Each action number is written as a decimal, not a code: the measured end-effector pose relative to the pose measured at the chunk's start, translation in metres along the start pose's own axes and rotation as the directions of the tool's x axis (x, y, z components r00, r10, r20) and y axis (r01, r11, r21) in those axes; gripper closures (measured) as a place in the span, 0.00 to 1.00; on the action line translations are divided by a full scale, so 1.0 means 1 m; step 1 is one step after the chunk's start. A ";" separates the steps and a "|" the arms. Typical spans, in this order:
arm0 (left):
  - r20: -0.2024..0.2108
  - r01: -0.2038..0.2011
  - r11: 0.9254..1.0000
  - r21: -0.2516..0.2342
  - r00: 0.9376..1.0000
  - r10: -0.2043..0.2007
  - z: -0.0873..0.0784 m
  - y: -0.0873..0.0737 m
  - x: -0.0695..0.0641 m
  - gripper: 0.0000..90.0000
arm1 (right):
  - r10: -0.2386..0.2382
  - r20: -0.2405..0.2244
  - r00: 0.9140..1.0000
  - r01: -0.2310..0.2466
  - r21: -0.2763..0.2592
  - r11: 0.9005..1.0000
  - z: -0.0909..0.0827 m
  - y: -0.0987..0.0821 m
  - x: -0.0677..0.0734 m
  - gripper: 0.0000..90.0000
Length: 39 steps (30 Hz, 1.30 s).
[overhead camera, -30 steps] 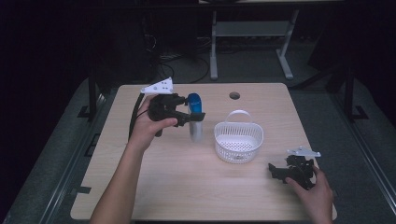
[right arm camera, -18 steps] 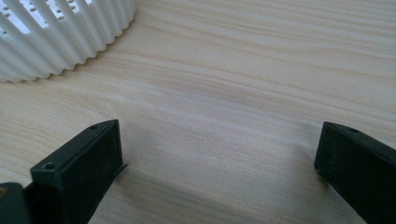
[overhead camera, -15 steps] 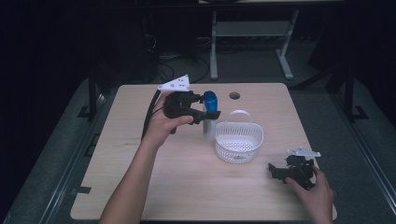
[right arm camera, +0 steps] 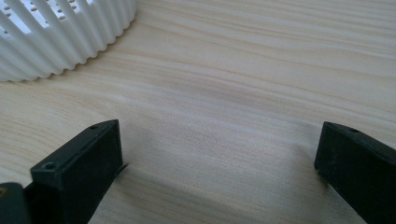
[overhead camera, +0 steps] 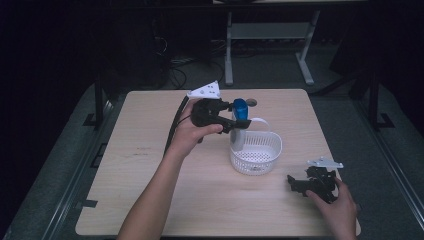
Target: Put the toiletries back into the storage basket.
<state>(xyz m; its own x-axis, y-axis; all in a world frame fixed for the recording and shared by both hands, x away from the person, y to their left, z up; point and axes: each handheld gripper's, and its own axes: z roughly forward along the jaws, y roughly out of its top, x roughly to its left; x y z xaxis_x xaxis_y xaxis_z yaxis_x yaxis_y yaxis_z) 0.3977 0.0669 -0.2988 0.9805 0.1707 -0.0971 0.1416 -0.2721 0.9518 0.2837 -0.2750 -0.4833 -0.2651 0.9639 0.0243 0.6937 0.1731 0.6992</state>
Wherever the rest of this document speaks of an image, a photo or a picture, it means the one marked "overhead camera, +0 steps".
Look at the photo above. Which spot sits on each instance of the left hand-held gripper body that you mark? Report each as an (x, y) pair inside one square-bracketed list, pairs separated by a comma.
[(208, 110)]

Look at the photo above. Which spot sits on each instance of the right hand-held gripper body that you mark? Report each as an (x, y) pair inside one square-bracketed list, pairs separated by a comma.
[(320, 181)]

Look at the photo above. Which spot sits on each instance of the white bottle with blue cap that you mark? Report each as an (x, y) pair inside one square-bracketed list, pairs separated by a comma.
[(240, 109)]

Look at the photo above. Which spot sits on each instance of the white plastic basket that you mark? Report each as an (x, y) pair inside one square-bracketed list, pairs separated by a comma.
[(258, 154)]

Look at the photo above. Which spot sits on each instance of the person's right hand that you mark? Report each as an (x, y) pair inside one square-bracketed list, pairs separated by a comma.
[(335, 210)]

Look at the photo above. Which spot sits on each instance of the person's left hand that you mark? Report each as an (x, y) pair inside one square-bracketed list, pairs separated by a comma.
[(190, 138)]

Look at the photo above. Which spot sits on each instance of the black tape strip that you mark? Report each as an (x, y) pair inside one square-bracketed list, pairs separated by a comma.
[(89, 203)]

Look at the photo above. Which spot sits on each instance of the metal floor rail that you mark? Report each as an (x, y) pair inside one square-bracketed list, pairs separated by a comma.
[(83, 166), (390, 156)]

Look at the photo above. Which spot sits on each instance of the grey metal desk frame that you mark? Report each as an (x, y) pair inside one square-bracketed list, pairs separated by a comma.
[(270, 31)]

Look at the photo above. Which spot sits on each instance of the black metal post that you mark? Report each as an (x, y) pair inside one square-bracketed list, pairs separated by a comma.
[(98, 103), (373, 100)]

